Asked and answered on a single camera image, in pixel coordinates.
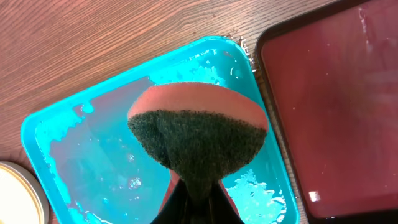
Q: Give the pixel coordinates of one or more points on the teal plastic tray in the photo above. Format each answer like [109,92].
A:
[94,170]

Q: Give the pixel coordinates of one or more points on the yellow-green plate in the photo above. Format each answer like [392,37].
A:
[23,200]

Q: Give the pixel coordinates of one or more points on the orange black sponge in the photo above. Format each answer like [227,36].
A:
[201,133]

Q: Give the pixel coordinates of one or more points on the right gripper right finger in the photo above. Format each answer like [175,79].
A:
[221,210]

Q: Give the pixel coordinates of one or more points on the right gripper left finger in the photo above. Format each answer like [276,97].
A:
[174,210]

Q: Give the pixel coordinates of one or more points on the black red lacquer tray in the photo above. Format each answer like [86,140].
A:
[331,76]

